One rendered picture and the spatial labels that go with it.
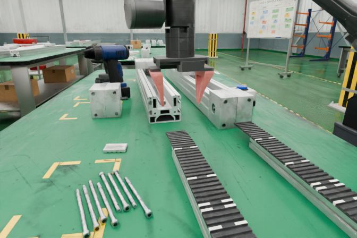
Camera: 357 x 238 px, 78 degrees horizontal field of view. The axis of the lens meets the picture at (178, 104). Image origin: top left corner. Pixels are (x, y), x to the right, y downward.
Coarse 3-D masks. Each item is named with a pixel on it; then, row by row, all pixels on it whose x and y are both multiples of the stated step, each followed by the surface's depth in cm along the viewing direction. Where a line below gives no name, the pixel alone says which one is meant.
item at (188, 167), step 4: (184, 164) 40; (188, 164) 40; (192, 164) 40; (196, 164) 40; (200, 164) 40; (204, 164) 40; (208, 164) 40; (184, 168) 39; (188, 168) 39; (192, 168) 39; (196, 168) 39; (200, 168) 39
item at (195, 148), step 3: (186, 147) 46; (189, 147) 46; (192, 147) 46; (195, 147) 46; (174, 150) 45; (177, 150) 45; (180, 150) 45; (183, 150) 45; (186, 150) 45; (189, 150) 45; (192, 150) 45; (195, 150) 45; (198, 150) 45; (177, 153) 44
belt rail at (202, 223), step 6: (174, 156) 47; (174, 162) 47; (180, 168) 41; (180, 174) 42; (186, 180) 37; (186, 186) 38; (186, 192) 37; (192, 198) 34; (192, 204) 34; (198, 210) 31; (198, 216) 31; (198, 222) 32; (204, 222) 29; (204, 228) 29; (204, 234) 29
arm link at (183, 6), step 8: (168, 0) 39; (176, 0) 38; (184, 0) 38; (192, 0) 39; (168, 8) 39; (176, 8) 39; (184, 8) 39; (192, 8) 40; (168, 16) 40; (176, 16) 39; (184, 16) 39; (192, 16) 40; (168, 24) 40; (176, 24) 40; (184, 24) 40; (192, 24) 41; (184, 32) 41
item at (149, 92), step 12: (144, 84) 81; (168, 84) 81; (144, 96) 77; (156, 96) 66; (168, 96) 72; (180, 96) 67; (156, 108) 66; (168, 108) 67; (180, 108) 68; (156, 120) 69; (168, 120) 69; (180, 120) 69
